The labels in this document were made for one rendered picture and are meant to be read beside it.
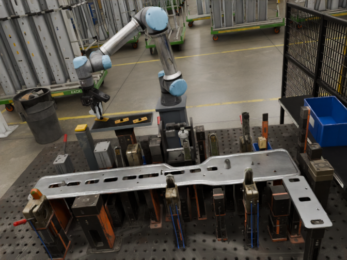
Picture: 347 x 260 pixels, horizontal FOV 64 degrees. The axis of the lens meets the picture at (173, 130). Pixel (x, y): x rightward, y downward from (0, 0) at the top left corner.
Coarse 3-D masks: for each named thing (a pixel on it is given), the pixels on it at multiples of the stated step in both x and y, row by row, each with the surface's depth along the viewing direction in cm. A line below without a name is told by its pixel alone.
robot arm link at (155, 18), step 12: (144, 12) 153; (156, 12) 147; (144, 24) 158; (156, 24) 149; (156, 36) 155; (156, 48) 161; (168, 48) 160; (168, 60) 163; (168, 72) 167; (180, 72) 171; (168, 84) 171; (180, 84) 170
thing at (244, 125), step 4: (244, 112) 143; (248, 112) 142; (244, 116) 141; (248, 116) 140; (244, 120) 145; (248, 120) 144; (244, 124) 146; (248, 124) 145; (244, 128) 147; (248, 128) 146; (244, 132) 146; (248, 132) 146; (244, 136) 147; (248, 136) 147; (244, 140) 148; (248, 140) 149
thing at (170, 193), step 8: (176, 184) 129; (168, 192) 125; (176, 192) 125; (168, 200) 124; (176, 200) 124; (168, 208) 126; (176, 208) 125; (176, 216) 130; (176, 224) 133; (176, 232) 135; (184, 232) 139; (176, 240) 138; (184, 240) 138; (184, 248) 138
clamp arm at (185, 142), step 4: (184, 140) 150; (188, 140) 151; (184, 144) 150; (188, 144) 150; (184, 148) 151; (188, 148) 151; (184, 152) 152; (188, 152) 152; (184, 156) 153; (188, 156) 152
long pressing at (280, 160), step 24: (120, 168) 153; (144, 168) 150; (168, 168) 147; (192, 168) 144; (240, 168) 139; (264, 168) 136; (288, 168) 133; (48, 192) 145; (72, 192) 142; (96, 192) 140
